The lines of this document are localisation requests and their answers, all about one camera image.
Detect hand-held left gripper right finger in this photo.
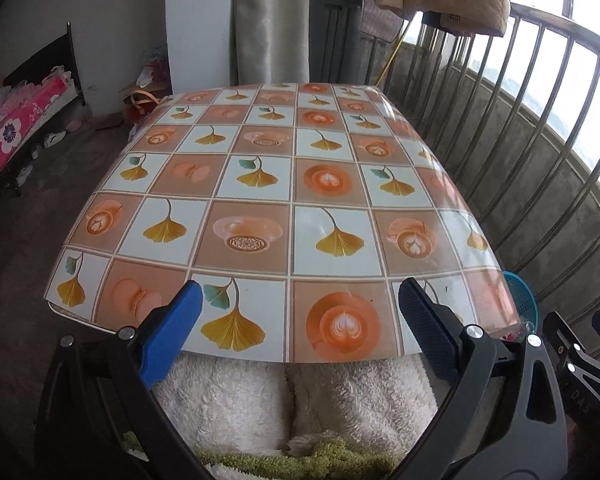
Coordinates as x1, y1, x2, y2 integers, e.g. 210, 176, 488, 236
397, 277, 568, 480

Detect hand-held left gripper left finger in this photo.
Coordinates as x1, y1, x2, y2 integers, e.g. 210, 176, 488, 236
35, 280, 216, 480

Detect blue plastic wastebasket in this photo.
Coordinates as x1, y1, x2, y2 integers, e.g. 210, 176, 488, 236
500, 271, 540, 333

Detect patterned tablecloth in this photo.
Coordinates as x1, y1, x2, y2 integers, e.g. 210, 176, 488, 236
44, 81, 523, 363

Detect row of shoes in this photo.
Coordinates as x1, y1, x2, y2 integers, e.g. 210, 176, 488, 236
0, 115, 88, 241

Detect pink red plastic bag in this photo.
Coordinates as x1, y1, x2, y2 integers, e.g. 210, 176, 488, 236
0, 67, 73, 191

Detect red floral plastic bag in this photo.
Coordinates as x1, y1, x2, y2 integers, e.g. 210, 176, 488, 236
137, 45, 171, 86

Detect dark grey folding panel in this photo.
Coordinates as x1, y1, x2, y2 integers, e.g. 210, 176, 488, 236
309, 0, 366, 85

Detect metal balcony railing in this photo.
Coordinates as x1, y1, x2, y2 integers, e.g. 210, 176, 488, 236
380, 0, 600, 336

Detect dark hanging garment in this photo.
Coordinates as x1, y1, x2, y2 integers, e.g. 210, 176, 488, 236
421, 9, 476, 37

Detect grey curtain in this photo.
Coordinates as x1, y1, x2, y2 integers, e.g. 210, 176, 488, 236
230, 0, 312, 86

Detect paper bag with orange handles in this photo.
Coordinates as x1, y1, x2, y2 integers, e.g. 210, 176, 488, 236
120, 82, 173, 126

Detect yellow broom handle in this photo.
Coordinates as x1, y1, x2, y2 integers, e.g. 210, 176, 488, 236
375, 17, 411, 88

